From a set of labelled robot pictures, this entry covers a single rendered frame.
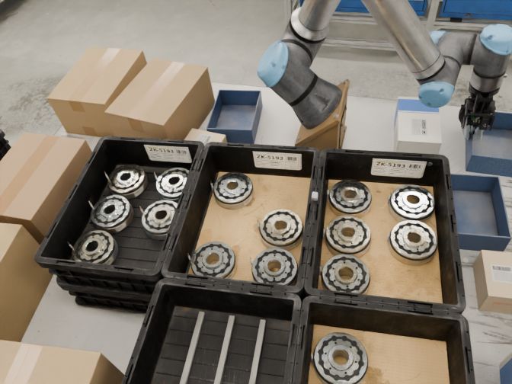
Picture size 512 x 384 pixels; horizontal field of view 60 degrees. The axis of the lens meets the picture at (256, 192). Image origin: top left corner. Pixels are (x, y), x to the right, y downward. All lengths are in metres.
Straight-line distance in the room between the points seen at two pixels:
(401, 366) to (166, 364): 0.47
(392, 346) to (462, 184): 0.57
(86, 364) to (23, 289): 0.37
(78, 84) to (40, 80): 1.84
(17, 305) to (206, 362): 0.52
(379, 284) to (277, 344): 0.26
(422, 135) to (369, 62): 1.68
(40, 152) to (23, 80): 2.14
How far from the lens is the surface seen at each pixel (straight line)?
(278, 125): 1.53
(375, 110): 1.58
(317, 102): 1.29
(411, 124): 1.42
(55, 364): 1.00
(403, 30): 1.06
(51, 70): 3.55
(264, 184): 1.18
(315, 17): 1.28
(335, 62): 3.02
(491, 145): 1.54
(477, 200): 1.38
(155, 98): 1.48
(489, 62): 1.25
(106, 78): 1.64
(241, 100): 1.61
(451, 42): 1.24
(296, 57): 1.28
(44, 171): 1.39
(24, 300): 1.28
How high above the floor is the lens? 1.73
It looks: 50 degrees down
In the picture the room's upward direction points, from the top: 9 degrees counter-clockwise
